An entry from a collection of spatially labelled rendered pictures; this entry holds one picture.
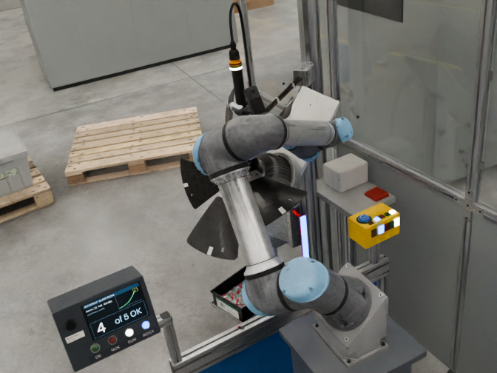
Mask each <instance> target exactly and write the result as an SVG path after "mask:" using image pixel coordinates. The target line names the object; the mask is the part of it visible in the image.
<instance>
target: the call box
mask: <svg viewBox="0 0 497 373"><path fill-rule="evenodd" d="M391 210H392V209H391V208H390V207H389V206H387V205H385V204H384V203H380V204H377V205H375V206H372V207H370V208H368V209H366V210H363V211H361V212H359V213H356V214H355V215H352V216H350V217H349V218H348V233H349V238H351V239H352V240H354V241H355V242H357V243H358V244H359V245H360V246H362V247H364V248H365V249H368V248H370V247H372V246H374V245H376V244H378V243H380V242H382V241H385V240H387V239H389V238H391V237H393V236H394V235H397V234H399V225H398V226H395V227H394V228H392V229H389V230H388V231H386V232H383V233H382V234H379V226H381V225H384V224H386V223H389V222H390V221H392V220H395V219H397V218H399V221H400V214H399V213H398V212H397V211H396V213H394V214H390V215H389V216H388V217H387V216H385V218H383V219H381V218H380V221H375V220H374V218H375V217H379V216H380V215H384V213H386V212H389V211H391ZM393 210H394V209H393ZM394 211H395V210H394ZM364 214H366V215H368V216H369V217H370V221H373V222H374V224H372V225H369V224H367V222H365V223H363V222H360V221H359V216H360V215H364ZM373 229H377V236H375V237H373V238H372V237H371V230H373Z"/></svg>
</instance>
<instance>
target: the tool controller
mask: <svg viewBox="0 0 497 373"><path fill-rule="evenodd" d="M47 304H48V306H49V309H50V312H51V315H52V316H53V320H54V322H55V325H56V327H57V330H58V333H59V335H60V337H61V340H62V343H63V344H64V348H65V350H66V353H67V356H68V358H69V360H70V363H71V366H72V369H73V371H74V372H77V371H79V370H82V369H84V368H86V367H88V366H90V365H92V364H94V363H97V362H98V361H100V360H103V359H104V358H107V357H109V356H111V355H113V354H115V353H117V352H120V351H122V350H124V349H126V348H128V347H130V346H133V345H135V344H136V343H139V342H141V341H142V340H145V339H147V338H149V337H151V336H153V335H156V334H158V333H160V327H159V324H158V320H157V318H156V314H155V310H154V308H153V305H152V302H151V299H150V296H149V293H148V290H147V288H146V284H145V281H144V279H143V275H142V274H141V273H140V272H139V271H138V270H137V269H136V268H135V267H134V266H128V267H127V268H124V269H122V270H119V271H117V272H114V273H112V274H110V275H107V276H105V277H102V278H99V279H97V280H94V281H93V282H90V283H88V284H85V285H83V286H80V287H78V288H76V289H73V290H71V291H68V292H66V293H64V294H62V295H59V296H56V297H54V298H51V299H49V300H48V301H47ZM103 317H107V319H108V321H109V324H110V327H111V330H112V332H110V333H109V334H106V335H104V336H102V337H99V338H97V339H95V338H94V336H93V333H92V330H91V328H90V325H89V324H90V323H93V322H95V321H97V320H100V319H101V318H103ZM144 320H148V321H149V322H150V327H149V328H148V329H142V328H141V323H142V322H143V321H144ZM127 328H133V330H134V334H133V336H131V337H127V336H126V335H125V334H124V332H125V330H126V329H127ZM112 335H114V336H116V337H117V342H116V343H115V344H113V345H110V344H108V342H107V340H108V338H109V337H110V336H112ZM94 343H98V344H99V345H100V350H99V351H98V352H96V353H93V352H91V351H90V346H91V345H92V344H94Z"/></svg>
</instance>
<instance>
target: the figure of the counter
mask: <svg viewBox="0 0 497 373"><path fill-rule="evenodd" d="M89 325H90V328H91V330H92V333H93V336H94V338H95V339H97V338H99V337H102V336H104V335H106V334H109V333H110V332H112V330H111V327H110V324H109V321H108V319H107V317H103V318H101V319H100V320H97V321H95V322H93V323H90V324H89Z"/></svg>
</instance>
